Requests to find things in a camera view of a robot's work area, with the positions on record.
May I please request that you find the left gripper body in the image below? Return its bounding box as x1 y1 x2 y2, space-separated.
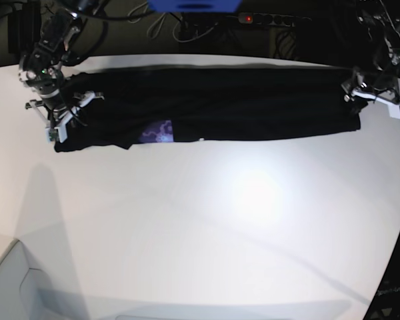
341 67 400 108

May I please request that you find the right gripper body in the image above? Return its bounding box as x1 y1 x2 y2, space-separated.
25 91 104 129

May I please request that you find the black graphic t-shirt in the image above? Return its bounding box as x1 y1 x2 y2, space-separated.
54 68 367 153

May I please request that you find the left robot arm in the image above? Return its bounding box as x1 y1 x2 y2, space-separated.
331 1 400 115

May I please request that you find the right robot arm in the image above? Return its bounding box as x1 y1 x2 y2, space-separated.
19 1 154 129

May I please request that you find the black box on floor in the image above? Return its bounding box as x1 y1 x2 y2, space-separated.
7 1 41 57

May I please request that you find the blue box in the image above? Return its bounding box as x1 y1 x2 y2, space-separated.
148 0 241 13

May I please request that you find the black power strip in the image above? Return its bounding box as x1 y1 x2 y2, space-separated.
238 13 312 27

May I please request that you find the white tray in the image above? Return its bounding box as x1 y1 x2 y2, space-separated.
0 242 49 320

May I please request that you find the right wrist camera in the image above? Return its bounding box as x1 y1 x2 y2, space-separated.
45 126 67 143

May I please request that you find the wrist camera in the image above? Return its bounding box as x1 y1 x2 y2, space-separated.
387 102 400 119
45 126 67 143

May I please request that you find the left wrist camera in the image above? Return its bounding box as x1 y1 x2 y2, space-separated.
387 102 400 119

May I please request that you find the white cable loop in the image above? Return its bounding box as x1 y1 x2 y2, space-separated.
126 5 171 39

